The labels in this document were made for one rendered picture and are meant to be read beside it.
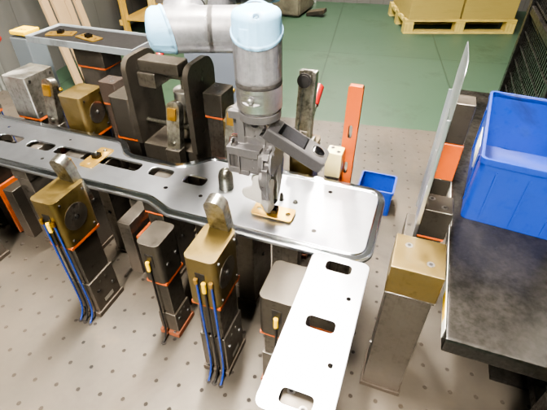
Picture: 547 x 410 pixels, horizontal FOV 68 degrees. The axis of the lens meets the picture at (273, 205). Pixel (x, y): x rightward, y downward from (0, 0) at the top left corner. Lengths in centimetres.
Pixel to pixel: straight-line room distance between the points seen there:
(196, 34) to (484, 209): 58
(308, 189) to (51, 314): 69
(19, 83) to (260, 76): 82
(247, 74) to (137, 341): 65
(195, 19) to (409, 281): 53
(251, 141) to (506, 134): 61
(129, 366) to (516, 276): 77
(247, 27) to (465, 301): 51
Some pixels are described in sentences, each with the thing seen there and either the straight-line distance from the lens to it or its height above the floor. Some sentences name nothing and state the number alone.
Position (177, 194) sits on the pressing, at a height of 100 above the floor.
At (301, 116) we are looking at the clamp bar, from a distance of 90.
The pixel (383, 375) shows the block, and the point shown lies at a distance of 90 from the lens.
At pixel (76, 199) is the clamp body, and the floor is 102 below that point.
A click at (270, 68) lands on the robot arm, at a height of 130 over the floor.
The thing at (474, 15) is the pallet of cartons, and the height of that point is 21.
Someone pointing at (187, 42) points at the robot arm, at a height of 131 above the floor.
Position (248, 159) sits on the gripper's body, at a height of 114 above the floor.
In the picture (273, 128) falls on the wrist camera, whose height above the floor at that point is 120.
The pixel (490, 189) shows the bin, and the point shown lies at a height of 111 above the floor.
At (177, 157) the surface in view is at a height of 97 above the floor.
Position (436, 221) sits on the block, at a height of 106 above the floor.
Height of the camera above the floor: 152
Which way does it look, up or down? 39 degrees down
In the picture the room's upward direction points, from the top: straight up
